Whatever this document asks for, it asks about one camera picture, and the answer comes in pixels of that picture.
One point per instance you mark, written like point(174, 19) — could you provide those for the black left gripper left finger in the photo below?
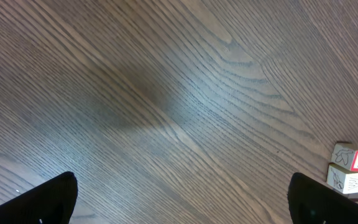
point(51, 202)

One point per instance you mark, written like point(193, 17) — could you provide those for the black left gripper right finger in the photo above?
point(312, 203)

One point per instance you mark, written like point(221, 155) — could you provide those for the green C wooden block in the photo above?
point(342, 180)

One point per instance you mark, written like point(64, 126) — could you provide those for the red I wooden block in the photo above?
point(345, 155)

